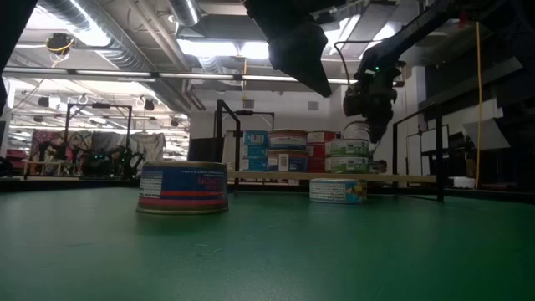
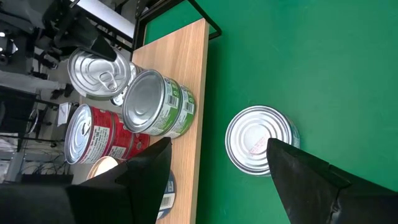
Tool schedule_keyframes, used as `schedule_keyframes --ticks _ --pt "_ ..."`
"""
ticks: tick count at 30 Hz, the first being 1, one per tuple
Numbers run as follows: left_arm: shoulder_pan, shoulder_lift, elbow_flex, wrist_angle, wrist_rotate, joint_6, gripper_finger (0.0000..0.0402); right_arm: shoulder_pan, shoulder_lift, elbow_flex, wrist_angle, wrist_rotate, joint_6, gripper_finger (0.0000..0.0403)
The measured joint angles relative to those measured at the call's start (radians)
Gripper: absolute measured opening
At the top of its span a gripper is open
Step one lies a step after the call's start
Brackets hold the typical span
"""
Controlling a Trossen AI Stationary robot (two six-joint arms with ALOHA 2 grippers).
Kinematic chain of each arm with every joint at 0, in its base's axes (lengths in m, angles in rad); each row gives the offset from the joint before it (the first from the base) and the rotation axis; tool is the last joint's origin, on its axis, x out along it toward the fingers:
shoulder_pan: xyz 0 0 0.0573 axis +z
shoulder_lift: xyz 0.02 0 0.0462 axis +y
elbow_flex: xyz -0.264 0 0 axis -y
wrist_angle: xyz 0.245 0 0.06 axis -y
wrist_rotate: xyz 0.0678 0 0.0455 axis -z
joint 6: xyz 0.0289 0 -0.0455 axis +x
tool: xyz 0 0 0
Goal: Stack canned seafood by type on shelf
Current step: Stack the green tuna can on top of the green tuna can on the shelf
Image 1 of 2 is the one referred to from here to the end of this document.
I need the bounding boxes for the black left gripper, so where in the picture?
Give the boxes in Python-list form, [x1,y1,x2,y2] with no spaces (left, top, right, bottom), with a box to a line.
[246,0,335,97]

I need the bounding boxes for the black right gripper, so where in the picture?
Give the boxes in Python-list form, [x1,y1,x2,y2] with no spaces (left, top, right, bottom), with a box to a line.
[343,58,405,145]

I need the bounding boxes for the teal label tuna can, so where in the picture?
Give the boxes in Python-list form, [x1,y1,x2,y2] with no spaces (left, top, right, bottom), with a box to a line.
[242,145,269,160]
[241,157,269,173]
[242,130,269,147]

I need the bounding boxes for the white box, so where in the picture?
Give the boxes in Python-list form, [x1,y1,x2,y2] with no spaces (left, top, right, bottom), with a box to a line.
[446,176,476,189]

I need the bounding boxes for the grey panel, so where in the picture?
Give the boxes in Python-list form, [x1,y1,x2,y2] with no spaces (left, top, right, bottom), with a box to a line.
[461,118,512,151]

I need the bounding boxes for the black box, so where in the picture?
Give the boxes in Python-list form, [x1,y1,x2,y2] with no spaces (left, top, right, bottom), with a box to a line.
[186,136,223,163]

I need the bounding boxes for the white draped cloth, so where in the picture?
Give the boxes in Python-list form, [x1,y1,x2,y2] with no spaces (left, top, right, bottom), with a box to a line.
[125,131,167,162]

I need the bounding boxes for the black background robot arms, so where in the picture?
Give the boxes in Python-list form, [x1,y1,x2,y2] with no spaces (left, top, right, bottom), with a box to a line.
[79,145,145,179]

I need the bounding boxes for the colourful patterned cloth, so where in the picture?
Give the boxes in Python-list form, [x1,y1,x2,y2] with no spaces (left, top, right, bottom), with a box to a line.
[29,129,94,165]

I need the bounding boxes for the green table mat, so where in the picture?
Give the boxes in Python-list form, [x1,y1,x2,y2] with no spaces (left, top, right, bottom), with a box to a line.
[0,186,535,301]

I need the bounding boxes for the silver ventilation duct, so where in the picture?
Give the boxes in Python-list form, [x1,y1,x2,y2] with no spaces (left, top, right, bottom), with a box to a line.
[37,0,197,114]

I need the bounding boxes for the long ceiling light rail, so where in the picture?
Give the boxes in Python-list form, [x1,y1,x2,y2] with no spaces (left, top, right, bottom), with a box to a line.
[0,65,360,84]

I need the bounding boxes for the black metal stand frame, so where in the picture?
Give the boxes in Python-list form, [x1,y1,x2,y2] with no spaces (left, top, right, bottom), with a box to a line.
[62,102,134,179]

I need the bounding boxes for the black yellow cable reel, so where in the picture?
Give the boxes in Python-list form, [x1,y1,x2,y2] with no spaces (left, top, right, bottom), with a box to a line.
[44,32,75,58]

